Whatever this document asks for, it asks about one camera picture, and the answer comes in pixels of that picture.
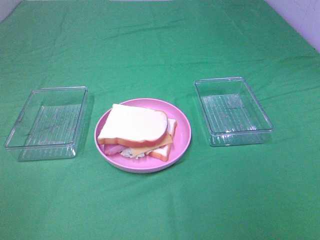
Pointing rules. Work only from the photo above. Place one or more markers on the clear plastic container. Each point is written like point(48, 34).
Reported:
point(231, 112)
point(50, 125)

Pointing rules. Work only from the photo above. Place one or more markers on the toast bread slice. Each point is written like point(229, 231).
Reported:
point(133, 126)
point(162, 153)

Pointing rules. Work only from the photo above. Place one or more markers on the left clear plastic container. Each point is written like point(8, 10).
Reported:
point(50, 125)

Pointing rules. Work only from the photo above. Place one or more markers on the right clear plastic container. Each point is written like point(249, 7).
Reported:
point(231, 112)

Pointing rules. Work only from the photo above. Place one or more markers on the green tablecloth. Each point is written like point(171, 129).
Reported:
point(125, 50)

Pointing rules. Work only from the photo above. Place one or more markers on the pink round plate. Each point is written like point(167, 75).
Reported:
point(147, 164)

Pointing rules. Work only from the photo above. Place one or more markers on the yellow cheese slice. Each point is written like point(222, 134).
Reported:
point(135, 151)

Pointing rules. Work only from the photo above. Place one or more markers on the green lettuce leaf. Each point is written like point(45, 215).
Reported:
point(128, 153)

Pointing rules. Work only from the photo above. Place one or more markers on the bacon strip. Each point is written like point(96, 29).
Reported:
point(111, 149)

